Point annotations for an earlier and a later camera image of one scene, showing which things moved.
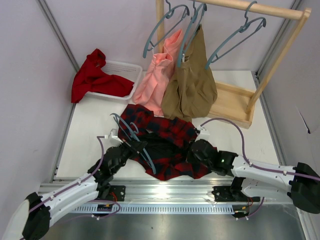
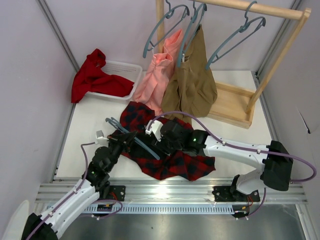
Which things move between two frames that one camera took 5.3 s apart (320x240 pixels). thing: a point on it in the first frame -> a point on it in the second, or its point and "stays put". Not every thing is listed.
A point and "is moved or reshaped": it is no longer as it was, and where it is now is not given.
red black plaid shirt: [169, 140] stays put
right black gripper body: [194, 149] -> [152, 139]
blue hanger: [134, 137] is moved or reshaped
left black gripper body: [133, 146] -> [119, 139]
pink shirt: [149, 93] stays put
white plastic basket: [131, 72] stays put
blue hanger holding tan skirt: [193, 24] stays put
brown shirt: [190, 92] stays put
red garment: [90, 78] stays put
